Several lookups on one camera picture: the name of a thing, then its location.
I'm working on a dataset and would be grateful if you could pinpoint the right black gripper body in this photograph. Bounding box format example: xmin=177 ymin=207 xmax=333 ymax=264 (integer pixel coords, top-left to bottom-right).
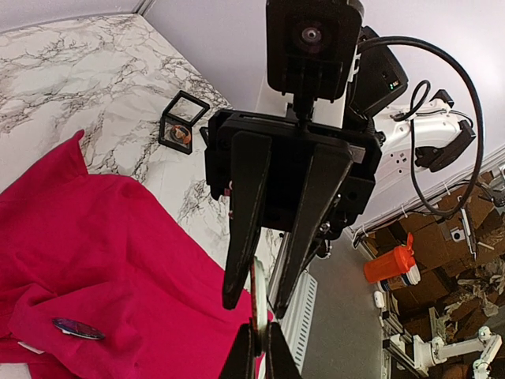
xmin=205 ymin=110 xmax=382 ymax=239

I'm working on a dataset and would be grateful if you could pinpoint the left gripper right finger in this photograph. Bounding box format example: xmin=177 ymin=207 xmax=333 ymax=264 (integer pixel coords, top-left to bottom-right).
xmin=265 ymin=322 xmax=301 ymax=379

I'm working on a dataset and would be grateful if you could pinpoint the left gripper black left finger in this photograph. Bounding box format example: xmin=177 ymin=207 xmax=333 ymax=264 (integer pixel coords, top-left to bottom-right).
xmin=224 ymin=324 xmax=256 ymax=379

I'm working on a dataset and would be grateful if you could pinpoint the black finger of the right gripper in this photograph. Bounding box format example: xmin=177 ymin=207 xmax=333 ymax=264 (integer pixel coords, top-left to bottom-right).
xmin=223 ymin=131 xmax=272 ymax=310

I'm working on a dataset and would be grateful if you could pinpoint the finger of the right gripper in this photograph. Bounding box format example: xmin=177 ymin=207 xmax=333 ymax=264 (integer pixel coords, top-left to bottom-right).
xmin=273 ymin=142 xmax=353 ymax=319

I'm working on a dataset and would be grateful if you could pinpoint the brown round brooch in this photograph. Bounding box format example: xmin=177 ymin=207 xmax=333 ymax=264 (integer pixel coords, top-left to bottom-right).
xmin=170 ymin=125 xmax=192 ymax=145

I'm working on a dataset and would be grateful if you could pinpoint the red t-shirt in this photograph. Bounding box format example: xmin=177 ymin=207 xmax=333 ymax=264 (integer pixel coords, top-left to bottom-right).
xmin=1 ymin=133 xmax=251 ymax=378

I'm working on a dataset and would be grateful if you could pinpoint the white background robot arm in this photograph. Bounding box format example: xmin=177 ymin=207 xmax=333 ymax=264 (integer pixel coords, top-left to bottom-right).
xmin=293 ymin=316 xmax=502 ymax=378

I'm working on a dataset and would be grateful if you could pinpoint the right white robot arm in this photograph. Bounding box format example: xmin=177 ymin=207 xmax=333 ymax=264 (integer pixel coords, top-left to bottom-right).
xmin=205 ymin=28 xmax=484 ymax=317

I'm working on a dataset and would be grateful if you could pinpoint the black open display box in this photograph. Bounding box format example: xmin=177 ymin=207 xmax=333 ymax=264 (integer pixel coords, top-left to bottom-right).
xmin=158 ymin=90 xmax=210 ymax=155

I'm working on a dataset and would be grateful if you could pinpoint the orange plastic jar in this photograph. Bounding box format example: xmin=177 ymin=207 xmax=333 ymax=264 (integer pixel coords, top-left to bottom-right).
xmin=364 ymin=233 xmax=421 ymax=291

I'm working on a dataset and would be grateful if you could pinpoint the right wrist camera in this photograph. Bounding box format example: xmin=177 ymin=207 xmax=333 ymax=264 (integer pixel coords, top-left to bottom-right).
xmin=266 ymin=0 xmax=365 ymax=121

